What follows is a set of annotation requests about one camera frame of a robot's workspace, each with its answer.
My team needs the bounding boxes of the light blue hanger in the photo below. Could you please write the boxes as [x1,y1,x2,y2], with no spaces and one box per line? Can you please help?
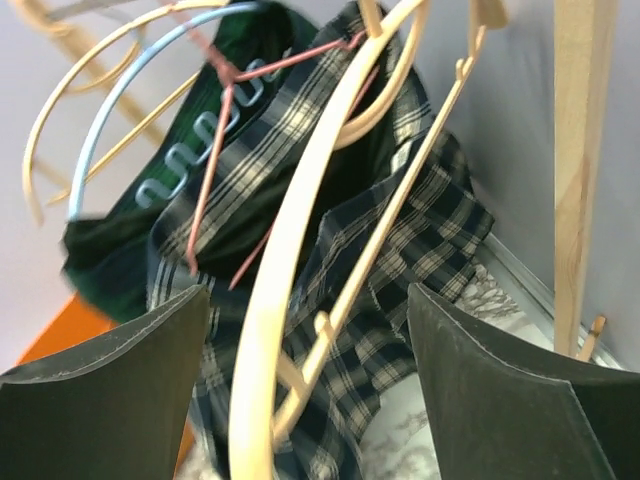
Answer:
[67,1,269,222]

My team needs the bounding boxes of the orange plastic bin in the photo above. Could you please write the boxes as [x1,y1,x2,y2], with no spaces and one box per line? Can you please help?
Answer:
[14,292,196,480]

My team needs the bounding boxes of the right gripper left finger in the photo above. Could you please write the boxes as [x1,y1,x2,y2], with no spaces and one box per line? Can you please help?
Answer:
[0,284,212,480]

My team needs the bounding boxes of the dark green plaid skirt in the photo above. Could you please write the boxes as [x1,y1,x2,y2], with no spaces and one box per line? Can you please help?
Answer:
[63,2,318,323]

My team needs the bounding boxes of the wooden clothes rack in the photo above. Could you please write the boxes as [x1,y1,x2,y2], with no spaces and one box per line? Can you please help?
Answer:
[0,0,621,364]

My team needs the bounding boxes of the navy plaid skirt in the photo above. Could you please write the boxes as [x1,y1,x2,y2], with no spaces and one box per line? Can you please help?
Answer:
[147,1,493,479]

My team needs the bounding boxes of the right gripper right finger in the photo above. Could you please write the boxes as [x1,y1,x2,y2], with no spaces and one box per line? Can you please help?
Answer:
[408,284,639,480]

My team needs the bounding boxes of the beige wooden hanger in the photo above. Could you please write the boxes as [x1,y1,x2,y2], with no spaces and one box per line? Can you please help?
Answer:
[227,0,509,480]

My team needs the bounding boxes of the pink wire hanger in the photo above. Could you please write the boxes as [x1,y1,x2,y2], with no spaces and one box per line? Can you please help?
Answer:
[195,49,355,287]

